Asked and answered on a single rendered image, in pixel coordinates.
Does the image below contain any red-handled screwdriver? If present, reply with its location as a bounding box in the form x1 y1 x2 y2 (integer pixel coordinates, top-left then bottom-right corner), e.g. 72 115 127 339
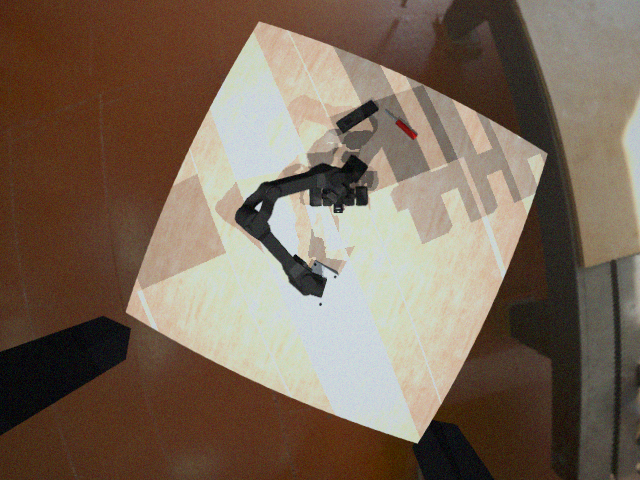
384 110 417 140

